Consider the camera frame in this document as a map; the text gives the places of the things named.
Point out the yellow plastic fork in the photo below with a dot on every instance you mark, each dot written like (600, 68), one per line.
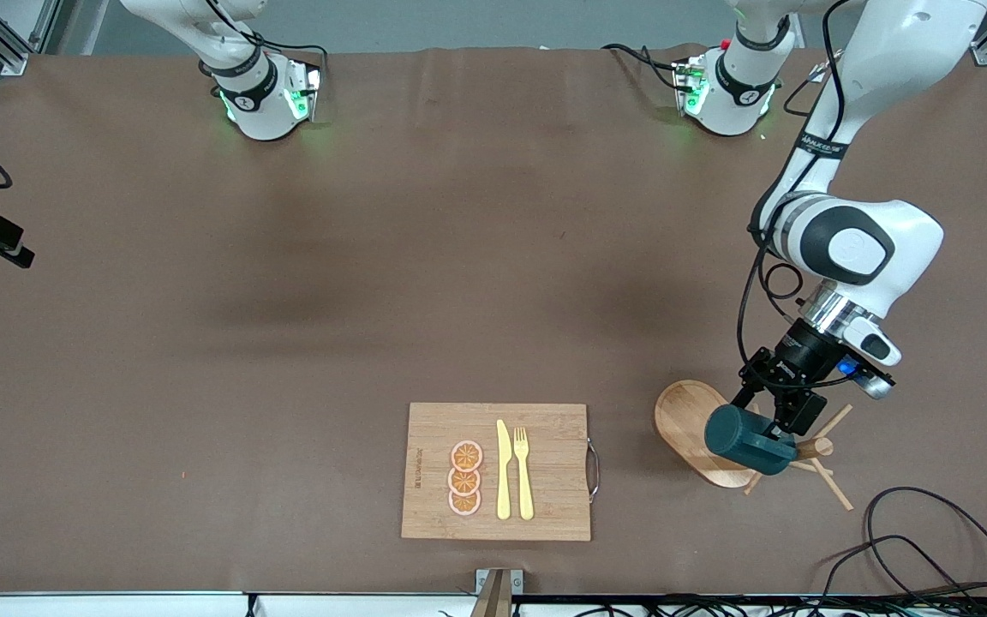
(525, 488)

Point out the yellow plastic knife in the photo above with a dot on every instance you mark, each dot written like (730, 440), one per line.
(504, 480)

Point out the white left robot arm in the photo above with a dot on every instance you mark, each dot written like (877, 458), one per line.
(888, 51)

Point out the metal table bracket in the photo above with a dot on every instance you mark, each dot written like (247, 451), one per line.
(498, 591)

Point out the bamboo cutting board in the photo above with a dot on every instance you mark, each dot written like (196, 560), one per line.
(553, 446)

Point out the white table edge rail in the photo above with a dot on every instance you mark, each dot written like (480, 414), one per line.
(116, 606)

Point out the white paper scrap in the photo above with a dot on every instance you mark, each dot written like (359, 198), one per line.
(816, 74)

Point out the orange slice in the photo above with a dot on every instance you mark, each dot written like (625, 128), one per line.
(466, 454)

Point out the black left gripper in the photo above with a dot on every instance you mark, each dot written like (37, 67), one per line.
(804, 350)

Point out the wooden cup rack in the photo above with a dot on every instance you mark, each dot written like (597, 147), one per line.
(686, 420)

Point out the dark green HOME cup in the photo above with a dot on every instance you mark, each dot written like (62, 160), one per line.
(738, 437)

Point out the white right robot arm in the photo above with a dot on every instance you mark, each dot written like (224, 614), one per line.
(254, 94)

